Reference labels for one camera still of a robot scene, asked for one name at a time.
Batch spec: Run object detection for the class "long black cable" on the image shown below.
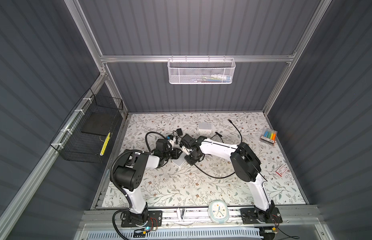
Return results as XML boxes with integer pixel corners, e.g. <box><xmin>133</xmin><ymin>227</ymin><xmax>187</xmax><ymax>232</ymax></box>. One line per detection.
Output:
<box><xmin>193</xmin><ymin>119</ymin><xmax>243</xmax><ymax>180</ymax></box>

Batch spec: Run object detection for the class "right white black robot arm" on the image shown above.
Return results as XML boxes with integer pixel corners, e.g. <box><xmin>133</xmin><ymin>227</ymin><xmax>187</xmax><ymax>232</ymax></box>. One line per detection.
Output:
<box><xmin>180</xmin><ymin>134</ymin><xmax>276</xmax><ymax>223</ymax></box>

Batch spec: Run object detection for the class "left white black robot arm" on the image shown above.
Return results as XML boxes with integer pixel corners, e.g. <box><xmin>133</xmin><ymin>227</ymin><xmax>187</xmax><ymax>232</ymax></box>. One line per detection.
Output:
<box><xmin>110</xmin><ymin>139</ymin><xmax>183</xmax><ymax>225</ymax></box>

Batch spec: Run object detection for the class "yellow black striped marker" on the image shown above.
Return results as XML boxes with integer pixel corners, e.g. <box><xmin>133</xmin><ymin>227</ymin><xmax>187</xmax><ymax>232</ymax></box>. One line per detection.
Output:
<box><xmin>100</xmin><ymin>132</ymin><xmax>112</xmax><ymax>156</ymax></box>

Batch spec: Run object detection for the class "mint green alarm clock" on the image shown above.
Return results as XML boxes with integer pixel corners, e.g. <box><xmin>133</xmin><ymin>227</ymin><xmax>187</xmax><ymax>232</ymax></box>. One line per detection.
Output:
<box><xmin>208</xmin><ymin>200</ymin><xmax>229</xmax><ymax>224</ymax></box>

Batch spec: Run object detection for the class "pack of coloured markers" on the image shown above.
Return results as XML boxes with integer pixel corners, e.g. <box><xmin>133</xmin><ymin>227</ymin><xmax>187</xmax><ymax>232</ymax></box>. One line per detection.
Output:
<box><xmin>260</xmin><ymin>128</ymin><xmax>278</xmax><ymax>145</ymax></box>

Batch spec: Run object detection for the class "small red white card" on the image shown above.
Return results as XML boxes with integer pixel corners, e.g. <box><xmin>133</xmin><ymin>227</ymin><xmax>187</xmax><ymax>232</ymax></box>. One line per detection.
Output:
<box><xmin>275</xmin><ymin>166</ymin><xmax>288</xmax><ymax>177</ymax></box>

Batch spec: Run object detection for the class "black corrugated cable conduit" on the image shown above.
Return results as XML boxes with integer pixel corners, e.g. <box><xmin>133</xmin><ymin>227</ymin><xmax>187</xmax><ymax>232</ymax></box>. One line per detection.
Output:
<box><xmin>109</xmin><ymin>131</ymin><xmax>169</xmax><ymax>240</ymax></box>

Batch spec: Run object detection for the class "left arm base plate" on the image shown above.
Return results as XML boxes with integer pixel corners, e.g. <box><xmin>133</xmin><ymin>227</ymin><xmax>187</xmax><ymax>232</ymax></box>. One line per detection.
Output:
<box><xmin>121</xmin><ymin>211</ymin><xmax>163</xmax><ymax>228</ymax></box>

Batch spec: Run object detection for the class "white wire mesh basket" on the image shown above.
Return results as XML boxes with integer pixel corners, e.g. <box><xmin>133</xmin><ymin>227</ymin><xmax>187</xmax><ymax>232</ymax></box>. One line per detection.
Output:
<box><xmin>167</xmin><ymin>57</ymin><xmax>236</xmax><ymax>85</ymax></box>

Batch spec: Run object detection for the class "black wire wall basket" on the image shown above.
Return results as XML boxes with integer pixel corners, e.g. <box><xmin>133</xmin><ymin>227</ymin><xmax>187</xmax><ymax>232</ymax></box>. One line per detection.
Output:
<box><xmin>51</xmin><ymin>90</ymin><xmax>124</xmax><ymax>164</ymax></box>

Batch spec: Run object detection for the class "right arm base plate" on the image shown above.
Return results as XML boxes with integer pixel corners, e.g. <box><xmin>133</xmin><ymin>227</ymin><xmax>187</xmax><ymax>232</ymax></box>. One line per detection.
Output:
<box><xmin>240</xmin><ymin>207</ymin><xmax>283</xmax><ymax>224</ymax></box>

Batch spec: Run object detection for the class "white ventilated cable duct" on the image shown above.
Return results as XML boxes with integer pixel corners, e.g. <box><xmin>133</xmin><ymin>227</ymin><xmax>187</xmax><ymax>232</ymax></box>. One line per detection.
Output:
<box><xmin>83</xmin><ymin>226</ymin><xmax>264</xmax><ymax>240</ymax></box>

